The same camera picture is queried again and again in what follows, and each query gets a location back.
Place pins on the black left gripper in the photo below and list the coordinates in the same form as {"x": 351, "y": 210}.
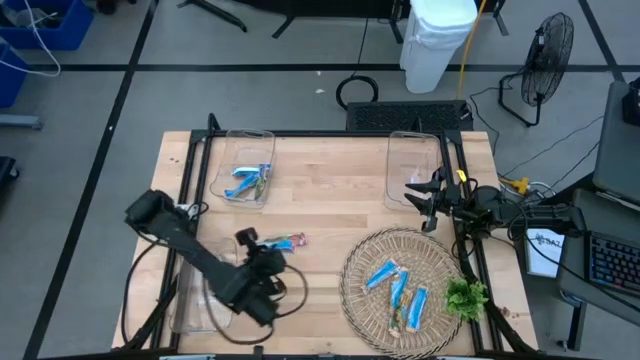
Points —
{"x": 262, "y": 267}

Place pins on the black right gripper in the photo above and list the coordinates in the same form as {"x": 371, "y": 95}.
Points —
{"x": 452, "y": 200}

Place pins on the red-ended green granola bar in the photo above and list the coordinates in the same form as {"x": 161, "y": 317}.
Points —
{"x": 298, "y": 239}

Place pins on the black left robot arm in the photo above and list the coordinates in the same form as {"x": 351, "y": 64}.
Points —
{"x": 200, "y": 255}

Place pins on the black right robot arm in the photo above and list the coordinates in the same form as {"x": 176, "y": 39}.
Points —
{"x": 550, "y": 220}

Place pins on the clear plastic container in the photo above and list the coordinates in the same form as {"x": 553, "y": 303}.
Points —
{"x": 412, "y": 155}
{"x": 250, "y": 145}
{"x": 187, "y": 305}

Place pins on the yellow tag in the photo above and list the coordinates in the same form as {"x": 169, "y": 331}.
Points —
{"x": 461, "y": 175}

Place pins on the black mesh box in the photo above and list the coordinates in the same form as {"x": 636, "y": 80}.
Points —
{"x": 400, "y": 116}

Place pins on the yellow power plug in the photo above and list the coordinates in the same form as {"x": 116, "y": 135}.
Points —
{"x": 521, "y": 185}

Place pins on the small green potted plant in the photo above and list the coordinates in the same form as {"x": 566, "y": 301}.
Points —
{"x": 466, "y": 299}

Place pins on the round wicker placemat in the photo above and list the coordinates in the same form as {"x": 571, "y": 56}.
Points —
{"x": 370, "y": 310}

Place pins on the blue snack packet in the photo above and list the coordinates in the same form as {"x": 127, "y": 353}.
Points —
{"x": 396, "y": 325}

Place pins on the white labelled box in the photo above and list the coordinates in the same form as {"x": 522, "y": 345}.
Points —
{"x": 542, "y": 260}

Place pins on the white trash bin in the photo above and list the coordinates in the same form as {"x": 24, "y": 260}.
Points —
{"x": 435, "y": 45}

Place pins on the grey desk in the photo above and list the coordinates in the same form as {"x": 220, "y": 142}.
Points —
{"x": 607, "y": 220}

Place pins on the black floor fan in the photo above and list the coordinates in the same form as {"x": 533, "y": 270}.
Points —
{"x": 547, "y": 55}

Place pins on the grey flat panel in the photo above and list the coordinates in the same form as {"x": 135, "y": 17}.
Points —
{"x": 620, "y": 150}

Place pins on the black backlit keyboard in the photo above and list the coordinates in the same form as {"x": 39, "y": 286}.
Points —
{"x": 615, "y": 262}

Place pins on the black desk object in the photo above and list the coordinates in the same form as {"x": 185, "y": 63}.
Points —
{"x": 632, "y": 105}

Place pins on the black stand leg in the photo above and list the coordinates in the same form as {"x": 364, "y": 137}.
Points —
{"x": 220, "y": 15}

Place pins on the black floor object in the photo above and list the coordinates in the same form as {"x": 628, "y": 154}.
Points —
{"x": 7, "y": 169}

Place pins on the grey metal bar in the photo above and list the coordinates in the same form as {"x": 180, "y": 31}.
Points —
{"x": 20, "y": 121}

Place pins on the large blue storage bin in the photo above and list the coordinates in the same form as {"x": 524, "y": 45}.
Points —
{"x": 70, "y": 30}

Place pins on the black metal table frame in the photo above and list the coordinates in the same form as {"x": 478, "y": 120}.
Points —
{"x": 325, "y": 133}

